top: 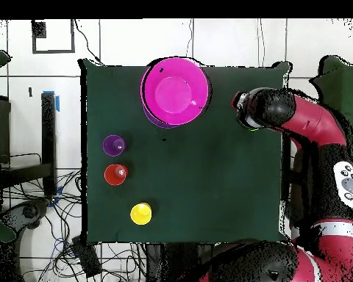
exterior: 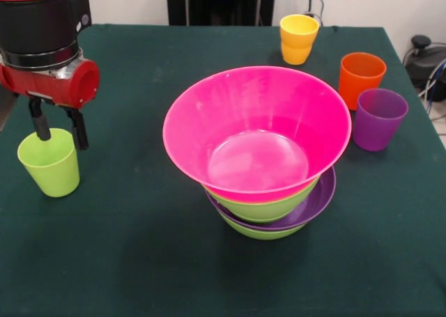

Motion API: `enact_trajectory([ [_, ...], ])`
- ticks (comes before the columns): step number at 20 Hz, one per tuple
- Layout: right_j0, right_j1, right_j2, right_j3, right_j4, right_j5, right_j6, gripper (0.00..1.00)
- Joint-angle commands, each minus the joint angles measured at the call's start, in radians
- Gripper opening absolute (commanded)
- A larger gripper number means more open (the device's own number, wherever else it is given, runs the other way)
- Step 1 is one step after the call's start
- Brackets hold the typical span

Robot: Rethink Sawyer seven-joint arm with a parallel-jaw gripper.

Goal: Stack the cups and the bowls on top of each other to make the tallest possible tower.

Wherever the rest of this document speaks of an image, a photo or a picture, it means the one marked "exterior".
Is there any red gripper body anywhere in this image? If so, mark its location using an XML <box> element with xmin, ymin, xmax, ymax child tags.
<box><xmin>0</xmin><ymin>57</ymin><xmax>101</xmax><ymax>110</ymax></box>

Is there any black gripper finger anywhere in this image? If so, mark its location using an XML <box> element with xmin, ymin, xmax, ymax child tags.
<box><xmin>28</xmin><ymin>97</ymin><xmax>52</xmax><ymax>142</ymax></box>
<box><xmin>64</xmin><ymin>107</ymin><xmax>89</xmax><ymax>151</ymax></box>

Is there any lime green plastic cup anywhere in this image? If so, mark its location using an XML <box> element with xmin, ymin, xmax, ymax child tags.
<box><xmin>17</xmin><ymin>127</ymin><xmax>81</xmax><ymax>199</ymax></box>

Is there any large pink plastic bowl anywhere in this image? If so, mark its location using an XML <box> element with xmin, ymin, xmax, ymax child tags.
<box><xmin>162</xmin><ymin>65</ymin><xmax>353</xmax><ymax>195</ymax></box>

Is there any large green plastic bowl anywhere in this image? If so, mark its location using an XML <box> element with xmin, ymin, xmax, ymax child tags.
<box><xmin>203</xmin><ymin>177</ymin><xmax>320</xmax><ymax>224</ymax></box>

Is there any small green plastic bowl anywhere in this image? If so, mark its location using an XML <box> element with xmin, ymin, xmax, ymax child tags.
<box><xmin>240</xmin><ymin>215</ymin><xmax>297</xmax><ymax>225</ymax></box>

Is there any medium green plastic bowl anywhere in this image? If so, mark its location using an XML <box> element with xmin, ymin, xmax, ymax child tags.
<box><xmin>219</xmin><ymin>212</ymin><xmax>308</xmax><ymax>241</ymax></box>

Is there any purple plastic bowl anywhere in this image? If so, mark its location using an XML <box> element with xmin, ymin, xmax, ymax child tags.
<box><xmin>205</xmin><ymin>165</ymin><xmax>337</xmax><ymax>231</ymax></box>

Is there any dark green tablecloth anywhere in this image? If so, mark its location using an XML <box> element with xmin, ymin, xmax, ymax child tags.
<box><xmin>0</xmin><ymin>24</ymin><xmax>446</xmax><ymax>317</ymax></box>

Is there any yellow plastic cup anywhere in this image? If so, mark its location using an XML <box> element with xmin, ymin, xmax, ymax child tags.
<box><xmin>281</xmin><ymin>42</ymin><xmax>313</xmax><ymax>66</ymax></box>
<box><xmin>279</xmin><ymin>13</ymin><xmax>321</xmax><ymax>49</ymax></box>

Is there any orange plastic cup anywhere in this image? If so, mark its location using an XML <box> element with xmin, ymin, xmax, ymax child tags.
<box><xmin>338</xmin><ymin>52</ymin><xmax>387</xmax><ymax>111</ymax></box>

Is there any purple plastic cup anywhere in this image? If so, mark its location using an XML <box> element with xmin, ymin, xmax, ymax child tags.
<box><xmin>353</xmin><ymin>88</ymin><xmax>409</xmax><ymax>153</ymax></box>

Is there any tangle of cables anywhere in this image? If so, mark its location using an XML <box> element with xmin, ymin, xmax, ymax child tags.
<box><xmin>417</xmin><ymin>57</ymin><xmax>446</xmax><ymax>123</ymax></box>

